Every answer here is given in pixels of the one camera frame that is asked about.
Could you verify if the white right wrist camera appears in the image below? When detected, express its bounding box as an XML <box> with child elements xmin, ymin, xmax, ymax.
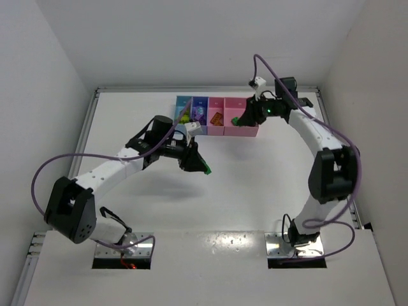
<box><xmin>249</xmin><ymin>76</ymin><xmax>266</xmax><ymax>100</ymax></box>

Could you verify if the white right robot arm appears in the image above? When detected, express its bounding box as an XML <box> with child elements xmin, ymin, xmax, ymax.
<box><xmin>233</xmin><ymin>76</ymin><xmax>358</xmax><ymax>247</ymax></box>

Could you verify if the green lego brick piece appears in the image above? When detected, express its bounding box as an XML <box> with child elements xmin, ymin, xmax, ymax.
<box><xmin>231</xmin><ymin>117</ymin><xmax>240</xmax><ymax>126</ymax></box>

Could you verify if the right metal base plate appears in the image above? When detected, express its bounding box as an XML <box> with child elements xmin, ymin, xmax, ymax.
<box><xmin>265</xmin><ymin>232</ymin><xmax>324</xmax><ymax>259</ymax></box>

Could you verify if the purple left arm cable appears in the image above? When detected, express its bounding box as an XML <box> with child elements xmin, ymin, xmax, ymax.
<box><xmin>31</xmin><ymin>97</ymin><xmax>194</xmax><ymax>249</ymax></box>

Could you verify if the small pink bin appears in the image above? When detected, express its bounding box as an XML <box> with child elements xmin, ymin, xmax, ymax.
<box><xmin>207</xmin><ymin>97</ymin><xmax>224</xmax><ymax>136</ymax></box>

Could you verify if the large pink bin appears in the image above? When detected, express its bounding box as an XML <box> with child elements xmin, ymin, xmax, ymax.
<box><xmin>224</xmin><ymin>98</ymin><xmax>258</xmax><ymax>137</ymax></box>

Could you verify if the dark blue bin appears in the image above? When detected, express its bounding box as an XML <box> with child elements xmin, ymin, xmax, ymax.
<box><xmin>191</xmin><ymin>96</ymin><xmax>209</xmax><ymax>135</ymax></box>

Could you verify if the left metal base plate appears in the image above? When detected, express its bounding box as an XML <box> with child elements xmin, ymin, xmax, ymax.
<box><xmin>94</xmin><ymin>232</ymin><xmax>156</xmax><ymax>259</ymax></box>

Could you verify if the orange and yellow lego piece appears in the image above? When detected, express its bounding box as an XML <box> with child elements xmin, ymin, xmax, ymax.
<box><xmin>210</xmin><ymin>112</ymin><xmax>223</xmax><ymax>126</ymax></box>

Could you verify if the purple lego brick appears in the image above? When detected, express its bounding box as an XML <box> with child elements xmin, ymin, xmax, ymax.
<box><xmin>194</xmin><ymin>106</ymin><xmax>205</xmax><ymax>118</ymax></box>
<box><xmin>193</xmin><ymin>117</ymin><xmax>207</xmax><ymax>126</ymax></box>

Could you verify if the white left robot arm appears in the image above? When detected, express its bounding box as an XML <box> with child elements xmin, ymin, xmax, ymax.
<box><xmin>44</xmin><ymin>115</ymin><xmax>211</xmax><ymax>249</ymax></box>

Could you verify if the metal base plate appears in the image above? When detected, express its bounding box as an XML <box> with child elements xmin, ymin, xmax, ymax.
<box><xmin>94</xmin><ymin>232</ymin><xmax>156</xmax><ymax>259</ymax></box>
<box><xmin>265</xmin><ymin>232</ymin><xmax>324</xmax><ymax>259</ymax></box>

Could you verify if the light blue bin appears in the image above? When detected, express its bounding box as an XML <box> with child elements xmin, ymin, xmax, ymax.
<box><xmin>174</xmin><ymin>96</ymin><xmax>193</xmax><ymax>134</ymax></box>

